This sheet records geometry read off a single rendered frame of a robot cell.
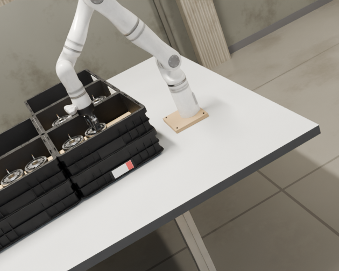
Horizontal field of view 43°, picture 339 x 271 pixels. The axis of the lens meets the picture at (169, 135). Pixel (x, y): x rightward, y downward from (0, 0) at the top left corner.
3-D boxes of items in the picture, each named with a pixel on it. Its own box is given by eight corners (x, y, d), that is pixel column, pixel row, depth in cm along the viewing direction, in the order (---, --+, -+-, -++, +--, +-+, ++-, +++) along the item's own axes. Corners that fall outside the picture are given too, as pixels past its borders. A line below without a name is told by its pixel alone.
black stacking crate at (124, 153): (140, 130, 210) (130, 110, 204) (166, 151, 184) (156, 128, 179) (67, 174, 200) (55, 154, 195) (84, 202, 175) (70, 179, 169)
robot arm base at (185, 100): (192, 105, 207) (180, 74, 199) (202, 110, 200) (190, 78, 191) (176, 114, 205) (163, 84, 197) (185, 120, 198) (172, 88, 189)
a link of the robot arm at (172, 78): (150, 52, 189) (164, 86, 198) (160, 56, 181) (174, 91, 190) (167, 43, 191) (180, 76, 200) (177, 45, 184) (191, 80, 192)
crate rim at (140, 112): (123, 94, 200) (121, 90, 199) (148, 111, 175) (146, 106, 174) (45, 138, 191) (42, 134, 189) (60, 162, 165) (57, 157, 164)
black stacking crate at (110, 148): (131, 112, 205) (121, 91, 199) (156, 130, 179) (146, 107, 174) (56, 155, 195) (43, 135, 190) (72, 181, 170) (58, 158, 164)
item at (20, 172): (20, 167, 187) (19, 166, 187) (26, 175, 179) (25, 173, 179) (-1, 180, 184) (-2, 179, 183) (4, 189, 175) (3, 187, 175)
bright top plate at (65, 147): (80, 133, 193) (80, 132, 193) (86, 141, 185) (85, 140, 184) (61, 144, 191) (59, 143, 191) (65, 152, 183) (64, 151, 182)
